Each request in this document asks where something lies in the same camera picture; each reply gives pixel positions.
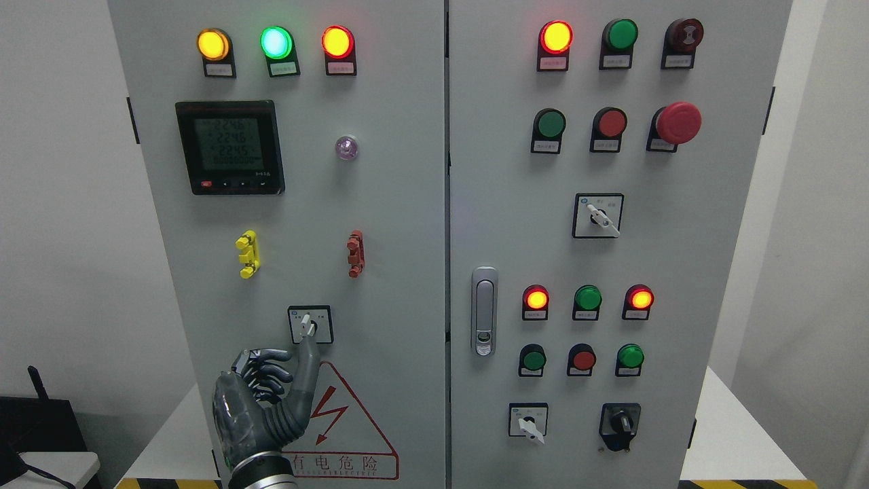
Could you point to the red lit indicator lower right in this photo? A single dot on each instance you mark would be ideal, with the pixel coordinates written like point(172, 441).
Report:
point(637, 303)

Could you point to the green indicator top right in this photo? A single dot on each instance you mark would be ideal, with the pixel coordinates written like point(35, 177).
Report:
point(616, 48)

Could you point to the green indicator lower middle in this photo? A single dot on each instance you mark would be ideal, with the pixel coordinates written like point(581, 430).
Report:
point(587, 302)

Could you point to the black device with antenna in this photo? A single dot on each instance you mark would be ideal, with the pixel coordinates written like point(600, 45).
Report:
point(36, 424)

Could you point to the grey cabinet door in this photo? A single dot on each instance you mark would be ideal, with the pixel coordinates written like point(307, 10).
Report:
point(514, 210)
point(389, 323)

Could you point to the white rotary switch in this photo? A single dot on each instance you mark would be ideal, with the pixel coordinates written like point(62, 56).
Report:
point(597, 215)
point(528, 420)

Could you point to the small clear light bulb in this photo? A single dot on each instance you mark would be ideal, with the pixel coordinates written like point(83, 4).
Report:
point(347, 148)

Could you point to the red lit indicator top right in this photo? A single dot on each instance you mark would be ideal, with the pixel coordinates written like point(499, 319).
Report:
point(555, 39)

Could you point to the silver door latch handle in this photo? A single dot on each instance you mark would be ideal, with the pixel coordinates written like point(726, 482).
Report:
point(483, 305)

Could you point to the white rotary switch door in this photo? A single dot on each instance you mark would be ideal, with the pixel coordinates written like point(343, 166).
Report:
point(311, 321)

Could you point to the red lit indicator light left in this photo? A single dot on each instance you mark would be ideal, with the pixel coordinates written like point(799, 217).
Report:
point(339, 47)

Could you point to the yellow terminal clip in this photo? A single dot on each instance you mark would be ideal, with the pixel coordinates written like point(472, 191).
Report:
point(247, 245)

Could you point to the green push button lower left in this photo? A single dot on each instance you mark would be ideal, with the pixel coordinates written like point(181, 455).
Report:
point(532, 361)

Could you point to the red push button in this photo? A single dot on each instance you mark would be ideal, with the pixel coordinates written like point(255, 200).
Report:
point(581, 360)
point(607, 128)

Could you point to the red terminal clip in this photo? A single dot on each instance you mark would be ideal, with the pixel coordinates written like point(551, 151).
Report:
point(356, 253)

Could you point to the white rotary switch bottom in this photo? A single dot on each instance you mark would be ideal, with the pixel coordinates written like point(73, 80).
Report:
point(528, 420)

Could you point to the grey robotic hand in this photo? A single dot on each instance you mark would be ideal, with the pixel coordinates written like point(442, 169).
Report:
point(259, 406)

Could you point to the black digital power meter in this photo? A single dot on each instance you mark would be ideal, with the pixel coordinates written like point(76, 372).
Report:
point(231, 147)

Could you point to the white box bottom left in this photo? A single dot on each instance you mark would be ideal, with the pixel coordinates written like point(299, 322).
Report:
point(78, 468)

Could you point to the white rotary switch upper right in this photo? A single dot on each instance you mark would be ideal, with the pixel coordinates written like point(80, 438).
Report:
point(597, 215)

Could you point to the red push button upper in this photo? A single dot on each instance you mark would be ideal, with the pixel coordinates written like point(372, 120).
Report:
point(607, 128)

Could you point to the right grey cabinet door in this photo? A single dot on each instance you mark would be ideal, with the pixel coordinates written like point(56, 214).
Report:
point(514, 210)

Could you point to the green push button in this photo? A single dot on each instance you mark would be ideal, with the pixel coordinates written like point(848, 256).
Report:
point(629, 361)
point(532, 361)
point(547, 131)

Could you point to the red push button lower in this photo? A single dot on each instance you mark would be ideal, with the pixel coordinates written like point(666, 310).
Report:
point(581, 360)

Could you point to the green lit indicator light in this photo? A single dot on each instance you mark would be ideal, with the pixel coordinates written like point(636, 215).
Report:
point(279, 49)

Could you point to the green push button upper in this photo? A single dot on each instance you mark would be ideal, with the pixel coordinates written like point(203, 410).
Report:
point(547, 131)

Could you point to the yellow indicator light top left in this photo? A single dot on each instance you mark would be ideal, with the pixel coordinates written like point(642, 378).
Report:
point(216, 49)

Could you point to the silver black robot forearm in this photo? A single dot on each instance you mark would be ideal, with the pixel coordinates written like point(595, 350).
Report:
point(263, 470)

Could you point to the red electric hazard warning sticker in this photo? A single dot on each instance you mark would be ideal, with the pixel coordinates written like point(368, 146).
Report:
point(341, 441)

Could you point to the red emergency stop mushroom button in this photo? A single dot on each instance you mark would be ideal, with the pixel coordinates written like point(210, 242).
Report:
point(673, 125)

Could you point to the dark red buzzer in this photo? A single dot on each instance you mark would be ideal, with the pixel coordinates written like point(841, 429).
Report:
point(681, 40)

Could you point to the green push button lower right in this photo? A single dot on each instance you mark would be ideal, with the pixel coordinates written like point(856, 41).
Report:
point(629, 361)

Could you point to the left grey cabinet door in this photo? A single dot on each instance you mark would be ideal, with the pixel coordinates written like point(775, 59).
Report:
point(389, 323)

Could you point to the red lit indicator lower left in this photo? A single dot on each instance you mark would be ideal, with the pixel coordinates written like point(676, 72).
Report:
point(535, 305)

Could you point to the black rotary selector switch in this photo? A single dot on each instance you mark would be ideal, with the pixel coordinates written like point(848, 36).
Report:
point(619, 425)

